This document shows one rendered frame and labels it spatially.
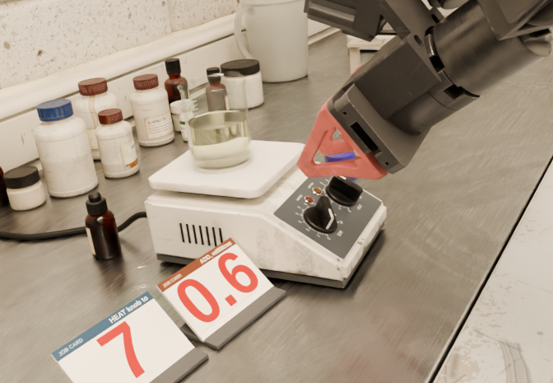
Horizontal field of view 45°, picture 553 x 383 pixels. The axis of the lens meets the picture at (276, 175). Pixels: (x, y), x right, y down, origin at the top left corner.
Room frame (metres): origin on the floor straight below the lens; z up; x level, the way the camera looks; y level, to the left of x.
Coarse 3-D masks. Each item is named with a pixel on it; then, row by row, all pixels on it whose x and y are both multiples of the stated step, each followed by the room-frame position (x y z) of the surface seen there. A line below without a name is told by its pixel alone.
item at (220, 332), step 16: (272, 288) 0.50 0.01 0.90; (176, 304) 0.46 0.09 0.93; (240, 304) 0.48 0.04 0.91; (256, 304) 0.48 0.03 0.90; (272, 304) 0.48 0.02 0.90; (224, 320) 0.46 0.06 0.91; (240, 320) 0.46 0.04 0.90; (192, 336) 0.44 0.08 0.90; (208, 336) 0.44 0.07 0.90; (224, 336) 0.44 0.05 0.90
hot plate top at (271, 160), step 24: (264, 144) 0.64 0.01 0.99; (288, 144) 0.63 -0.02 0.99; (168, 168) 0.60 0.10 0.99; (192, 168) 0.60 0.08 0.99; (264, 168) 0.58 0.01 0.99; (288, 168) 0.58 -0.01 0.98; (192, 192) 0.56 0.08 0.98; (216, 192) 0.54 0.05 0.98; (240, 192) 0.53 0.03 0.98; (264, 192) 0.54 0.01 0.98
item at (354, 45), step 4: (352, 40) 0.93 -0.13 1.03; (356, 40) 0.92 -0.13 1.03; (360, 40) 0.92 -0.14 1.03; (364, 40) 0.92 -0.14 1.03; (372, 40) 0.90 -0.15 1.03; (376, 40) 0.91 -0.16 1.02; (380, 40) 0.91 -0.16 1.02; (384, 40) 0.92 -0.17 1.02; (348, 44) 0.91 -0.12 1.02; (352, 44) 0.91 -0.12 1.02; (356, 44) 0.90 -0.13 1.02; (360, 44) 0.90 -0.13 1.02; (364, 44) 0.90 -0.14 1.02; (368, 44) 0.90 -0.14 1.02; (372, 44) 0.89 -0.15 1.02; (376, 44) 0.89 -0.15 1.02; (380, 44) 0.89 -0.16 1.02; (352, 48) 0.92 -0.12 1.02; (356, 48) 0.91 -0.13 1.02; (352, 52) 0.92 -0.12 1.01; (356, 52) 0.91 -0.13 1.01; (352, 56) 0.92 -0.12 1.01; (356, 56) 0.91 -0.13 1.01; (352, 60) 0.92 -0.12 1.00; (356, 60) 0.91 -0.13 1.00; (352, 64) 0.92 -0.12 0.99; (356, 64) 0.91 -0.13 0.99; (352, 68) 0.92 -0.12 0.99; (352, 72) 0.92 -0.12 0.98
